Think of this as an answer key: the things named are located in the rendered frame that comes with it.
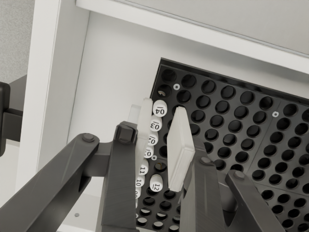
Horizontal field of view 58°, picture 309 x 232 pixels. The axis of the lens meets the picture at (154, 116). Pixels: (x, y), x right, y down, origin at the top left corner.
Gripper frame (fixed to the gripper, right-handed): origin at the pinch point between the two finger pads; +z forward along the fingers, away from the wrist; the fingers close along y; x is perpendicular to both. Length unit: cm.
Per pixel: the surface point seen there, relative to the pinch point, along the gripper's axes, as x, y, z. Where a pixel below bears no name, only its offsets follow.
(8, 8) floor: -9, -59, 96
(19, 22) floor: -13, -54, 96
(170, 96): 1.2, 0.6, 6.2
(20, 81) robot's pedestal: -24, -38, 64
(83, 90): -2.6, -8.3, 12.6
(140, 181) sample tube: -7.3, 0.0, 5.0
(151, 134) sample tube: -2.2, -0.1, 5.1
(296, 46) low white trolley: 8.0, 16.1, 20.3
